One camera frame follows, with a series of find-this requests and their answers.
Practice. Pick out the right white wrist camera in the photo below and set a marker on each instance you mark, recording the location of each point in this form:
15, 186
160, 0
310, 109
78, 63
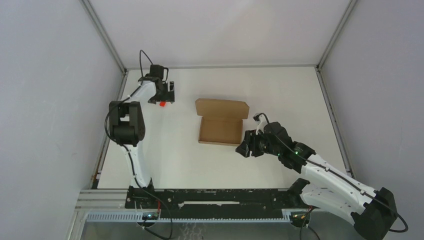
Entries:
261, 120

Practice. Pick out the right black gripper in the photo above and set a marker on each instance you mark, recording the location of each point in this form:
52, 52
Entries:
249, 144

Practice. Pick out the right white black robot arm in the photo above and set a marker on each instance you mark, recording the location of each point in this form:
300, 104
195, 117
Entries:
371, 212

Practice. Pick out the aluminium frame rail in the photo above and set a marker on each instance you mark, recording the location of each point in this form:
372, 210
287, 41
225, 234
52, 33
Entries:
101, 199

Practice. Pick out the left green circuit board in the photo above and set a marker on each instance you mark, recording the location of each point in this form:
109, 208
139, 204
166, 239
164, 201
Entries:
150, 216

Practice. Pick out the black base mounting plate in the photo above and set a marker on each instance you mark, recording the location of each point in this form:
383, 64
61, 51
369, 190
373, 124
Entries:
217, 204

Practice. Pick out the right green circuit board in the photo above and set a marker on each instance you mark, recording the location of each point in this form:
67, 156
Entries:
299, 217

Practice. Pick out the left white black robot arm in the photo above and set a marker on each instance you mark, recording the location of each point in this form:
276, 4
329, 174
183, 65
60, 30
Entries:
125, 124

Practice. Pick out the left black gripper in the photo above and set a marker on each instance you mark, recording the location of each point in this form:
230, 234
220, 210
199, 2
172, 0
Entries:
169, 96

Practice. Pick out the green circuit board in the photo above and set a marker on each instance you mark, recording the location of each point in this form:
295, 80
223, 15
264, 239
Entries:
150, 216
299, 217

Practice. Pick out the brown cardboard box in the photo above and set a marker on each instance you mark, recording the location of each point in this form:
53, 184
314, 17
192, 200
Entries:
221, 121

